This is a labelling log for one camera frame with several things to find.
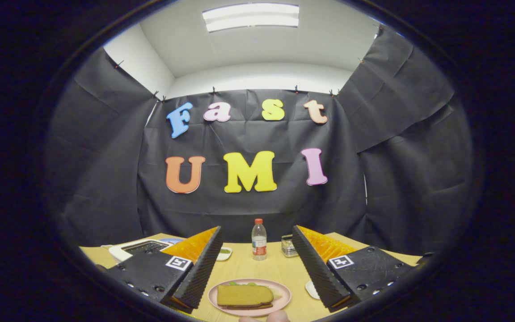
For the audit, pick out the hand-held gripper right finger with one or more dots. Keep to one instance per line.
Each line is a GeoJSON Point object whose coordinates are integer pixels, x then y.
{"type": "Point", "coordinates": [318, 273]}

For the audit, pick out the brown bread slice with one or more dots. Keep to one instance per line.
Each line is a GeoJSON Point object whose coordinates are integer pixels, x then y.
{"type": "Point", "coordinates": [239, 307]}
{"type": "Point", "coordinates": [244, 295]}

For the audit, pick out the blue plate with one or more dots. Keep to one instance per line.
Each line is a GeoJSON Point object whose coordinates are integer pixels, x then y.
{"type": "Point", "coordinates": [172, 240]}

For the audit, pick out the pink plate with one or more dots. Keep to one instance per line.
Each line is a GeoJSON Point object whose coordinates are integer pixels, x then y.
{"type": "Point", "coordinates": [284, 295]}

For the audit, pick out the white divided condiment dish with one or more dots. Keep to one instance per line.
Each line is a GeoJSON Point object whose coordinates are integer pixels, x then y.
{"type": "Point", "coordinates": [225, 253]}

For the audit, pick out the white toaster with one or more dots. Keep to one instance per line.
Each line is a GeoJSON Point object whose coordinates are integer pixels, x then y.
{"type": "Point", "coordinates": [121, 250]}

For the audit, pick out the clear plastic water bottle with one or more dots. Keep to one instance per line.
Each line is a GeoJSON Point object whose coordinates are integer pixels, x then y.
{"type": "Point", "coordinates": [259, 243]}

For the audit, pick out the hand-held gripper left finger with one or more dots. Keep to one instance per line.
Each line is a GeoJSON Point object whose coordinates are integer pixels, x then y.
{"type": "Point", "coordinates": [201, 273]}

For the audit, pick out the ceiling light panel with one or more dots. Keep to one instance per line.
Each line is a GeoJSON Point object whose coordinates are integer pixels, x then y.
{"type": "Point", "coordinates": [251, 17]}

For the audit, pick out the small white plate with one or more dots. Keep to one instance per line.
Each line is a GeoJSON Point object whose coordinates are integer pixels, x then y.
{"type": "Point", "coordinates": [312, 290]}

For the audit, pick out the black backdrop cloth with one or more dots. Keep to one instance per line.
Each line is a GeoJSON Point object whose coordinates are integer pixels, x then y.
{"type": "Point", "coordinates": [248, 210]}

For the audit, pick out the green lettuce leaf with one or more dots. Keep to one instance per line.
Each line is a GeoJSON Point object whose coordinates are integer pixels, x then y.
{"type": "Point", "coordinates": [242, 283]}

